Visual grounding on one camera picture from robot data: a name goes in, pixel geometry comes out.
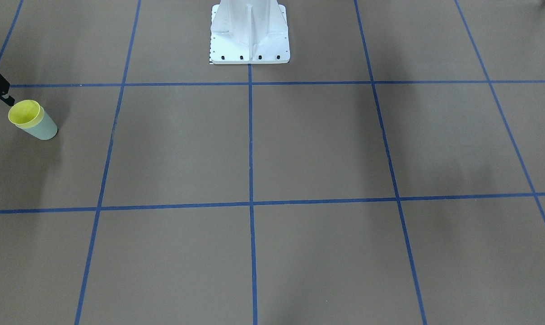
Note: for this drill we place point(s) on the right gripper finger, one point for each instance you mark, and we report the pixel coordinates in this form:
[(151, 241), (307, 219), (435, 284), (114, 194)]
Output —
[(7, 99)]

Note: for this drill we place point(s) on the yellow plastic cup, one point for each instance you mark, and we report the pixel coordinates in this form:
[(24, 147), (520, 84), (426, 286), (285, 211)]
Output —
[(26, 114)]

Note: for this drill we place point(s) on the green plastic cup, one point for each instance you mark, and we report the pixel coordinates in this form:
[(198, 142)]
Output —
[(43, 127)]

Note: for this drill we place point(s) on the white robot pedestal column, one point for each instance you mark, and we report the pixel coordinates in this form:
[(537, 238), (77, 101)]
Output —
[(249, 32)]

